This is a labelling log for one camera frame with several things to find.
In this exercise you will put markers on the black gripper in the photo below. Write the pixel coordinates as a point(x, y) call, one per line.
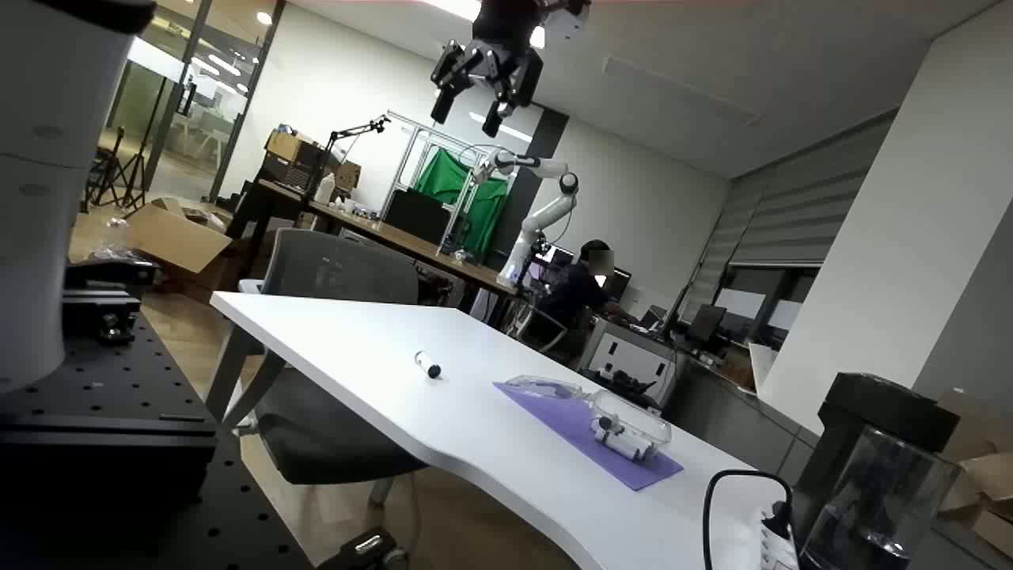
point(507, 27)

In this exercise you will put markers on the small black bottle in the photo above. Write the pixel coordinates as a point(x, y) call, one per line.
point(433, 370)

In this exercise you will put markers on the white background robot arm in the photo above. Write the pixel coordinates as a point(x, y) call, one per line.
point(543, 215)

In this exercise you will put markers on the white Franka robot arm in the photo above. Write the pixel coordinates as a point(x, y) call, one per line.
point(43, 200)

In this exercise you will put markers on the clear plastic bowl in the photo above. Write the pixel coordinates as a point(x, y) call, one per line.
point(634, 414)

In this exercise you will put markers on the green cloth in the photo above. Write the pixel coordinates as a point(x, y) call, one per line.
point(463, 195)

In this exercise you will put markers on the black computer monitor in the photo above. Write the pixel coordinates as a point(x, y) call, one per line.
point(417, 215)

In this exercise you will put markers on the wooden desk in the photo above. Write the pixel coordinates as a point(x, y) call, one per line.
point(422, 251)

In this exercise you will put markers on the cardboard box with black items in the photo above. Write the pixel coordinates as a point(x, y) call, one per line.
point(301, 158)

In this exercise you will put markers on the clear plastic wrapper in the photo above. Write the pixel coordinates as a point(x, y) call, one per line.
point(543, 387)

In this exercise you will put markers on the white equipment case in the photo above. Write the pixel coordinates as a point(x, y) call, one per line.
point(630, 365)

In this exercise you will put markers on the dark desk monitor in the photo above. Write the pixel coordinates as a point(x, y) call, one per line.
point(704, 321)

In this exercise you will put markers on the open cardboard box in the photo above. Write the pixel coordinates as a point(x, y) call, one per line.
point(180, 240)

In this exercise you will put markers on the gray window blinds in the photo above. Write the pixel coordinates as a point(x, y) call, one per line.
point(801, 215)

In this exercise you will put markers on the purple mat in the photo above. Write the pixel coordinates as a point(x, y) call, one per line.
point(573, 428)

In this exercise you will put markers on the small white block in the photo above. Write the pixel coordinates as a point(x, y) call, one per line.
point(622, 434)

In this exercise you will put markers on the gray office chair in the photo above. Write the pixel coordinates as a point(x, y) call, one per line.
point(329, 430)

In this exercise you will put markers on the gray table leg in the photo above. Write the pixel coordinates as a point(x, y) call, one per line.
point(235, 375)

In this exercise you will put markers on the black mounting clamp device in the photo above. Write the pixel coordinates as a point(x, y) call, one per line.
point(107, 294)

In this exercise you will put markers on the black clamp with white label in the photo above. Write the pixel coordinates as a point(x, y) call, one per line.
point(360, 549)

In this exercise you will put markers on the black perforated breadboard plate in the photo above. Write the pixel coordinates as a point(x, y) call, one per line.
point(114, 421)

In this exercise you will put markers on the white power strip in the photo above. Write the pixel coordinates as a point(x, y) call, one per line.
point(781, 541)

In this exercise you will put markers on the brown cardboard box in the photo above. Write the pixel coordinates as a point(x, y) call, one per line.
point(987, 495)

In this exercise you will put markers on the white metal frame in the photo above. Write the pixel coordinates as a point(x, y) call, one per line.
point(408, 129)

